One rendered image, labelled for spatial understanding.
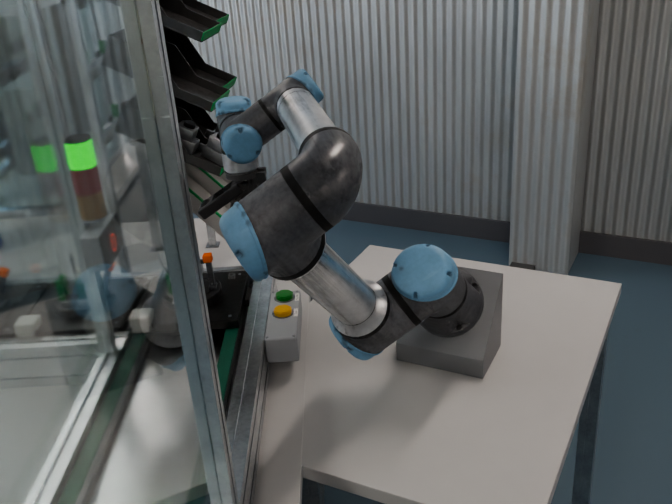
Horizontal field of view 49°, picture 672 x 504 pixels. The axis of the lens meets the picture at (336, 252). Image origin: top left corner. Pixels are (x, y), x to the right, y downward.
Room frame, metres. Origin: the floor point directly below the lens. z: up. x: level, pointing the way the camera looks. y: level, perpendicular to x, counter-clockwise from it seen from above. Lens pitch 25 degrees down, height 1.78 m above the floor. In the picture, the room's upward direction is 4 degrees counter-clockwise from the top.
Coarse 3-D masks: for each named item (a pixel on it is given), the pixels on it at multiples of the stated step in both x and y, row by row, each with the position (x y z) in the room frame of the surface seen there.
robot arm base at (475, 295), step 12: (468, 276) 1.37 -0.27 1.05; (468, 288) 1.32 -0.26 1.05; (480, 288) 1.37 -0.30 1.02; (468, 300) 1.31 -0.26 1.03; (480, 300) 1.34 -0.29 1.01; (456, 312) 1.29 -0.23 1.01; (468, 312) 1.31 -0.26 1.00; (480, 312) 1.33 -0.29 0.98; (420, 324) 1.36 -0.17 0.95; (432, 324) 1.31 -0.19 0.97; (444, 324) 1.30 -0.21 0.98; (456, 324) 1.32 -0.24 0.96; (468, 324) 1.31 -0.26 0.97; (444, 336) 1.33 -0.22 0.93
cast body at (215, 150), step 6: (210, 138) 1.78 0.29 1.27; (216, 138) 1.78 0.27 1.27; (204, 144) 1.82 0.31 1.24; (210, 144) 1.78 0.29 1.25; (216, 144) 1.78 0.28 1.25; (198, 150) 1.81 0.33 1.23; (204, 150) 1.79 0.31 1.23; (210, 150) 1.78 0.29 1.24; (216, 150) 1.78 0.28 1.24; (204, 156) 1.79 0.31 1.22; (210, 156) 1.78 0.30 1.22; (216, 156) 1.78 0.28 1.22; (216, 162) 1.78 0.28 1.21; (222, 162) 1.77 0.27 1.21
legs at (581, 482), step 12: (600, 360) 1.59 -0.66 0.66; (600, 372) 1.59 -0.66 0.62; (600, 384) 1.59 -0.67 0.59; (588, 396) 1.60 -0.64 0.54; (600, 396) 1.61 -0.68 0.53; (588, 408) 1.61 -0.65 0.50; (588, 420) 1.60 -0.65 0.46; (588, 432) 1.60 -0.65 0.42; (588, 444) 1.60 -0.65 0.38; (576, 456) 1.61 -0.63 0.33; (588, 456) 1.59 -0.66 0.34; (576, 468) 1.61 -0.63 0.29; (588, 468) 1.59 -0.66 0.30; (576, 480) 1.61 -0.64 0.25; (588, 480) 1.59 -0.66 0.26; (576, 492) 1.60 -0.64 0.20; (588, 492) 1.59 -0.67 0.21
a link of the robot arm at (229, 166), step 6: (222, 156) 1.50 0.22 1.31; (228, 162) 1.48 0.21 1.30; (234, 162) 1.48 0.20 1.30; (252, 162) 1.49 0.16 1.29; (258, 162) 1.52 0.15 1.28; (228, 168) 1.48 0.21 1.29; (234, 168) 1.48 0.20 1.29; (240, 168) 1.48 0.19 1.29; (246, 168) 1.48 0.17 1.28; (252, 168) 1.49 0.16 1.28; (234, 174) 1.48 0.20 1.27; (240, 174) 1.48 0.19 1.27
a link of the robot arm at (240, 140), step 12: (252, 108) 1.41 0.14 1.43; (228, 120) 1.43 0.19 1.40; (240, 120) 1.40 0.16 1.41; (252, 120) 1.39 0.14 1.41; (264, 120) 1.39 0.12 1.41; (228, 132) 1.37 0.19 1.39; (240, 132) 1.36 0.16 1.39; (252, 132) 1.36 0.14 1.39; (264, 132) 1.39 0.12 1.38; (276, 132) 1.40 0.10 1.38; (228, 144) 1.36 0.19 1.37; (240, 144) 1.36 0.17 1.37; (252, 144) 1.36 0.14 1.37; (264, 144) 1.41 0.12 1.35; (228, 156) 1.36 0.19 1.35; (240, 156) 1.36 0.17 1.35; (252, 156) 1.36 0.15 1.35
